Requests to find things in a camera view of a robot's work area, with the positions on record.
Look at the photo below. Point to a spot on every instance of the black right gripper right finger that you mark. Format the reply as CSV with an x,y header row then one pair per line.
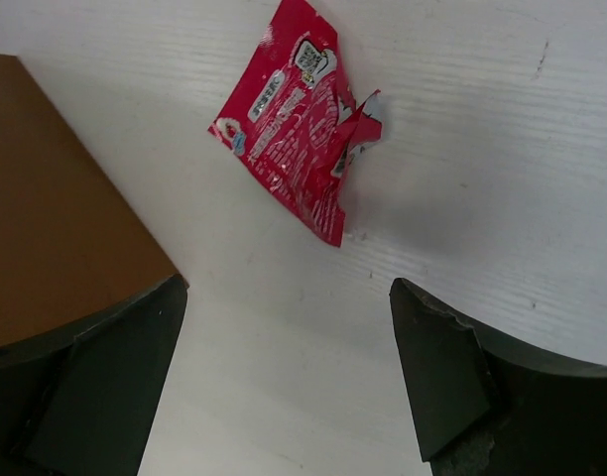
x,y
486,403

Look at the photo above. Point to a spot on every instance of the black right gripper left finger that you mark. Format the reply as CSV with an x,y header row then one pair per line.
x,y
82,399

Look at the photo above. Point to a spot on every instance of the red snack packet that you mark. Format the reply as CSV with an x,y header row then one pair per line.
x,y
293,121

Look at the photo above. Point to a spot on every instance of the brown paper bag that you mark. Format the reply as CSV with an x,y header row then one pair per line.
x,y
70,244

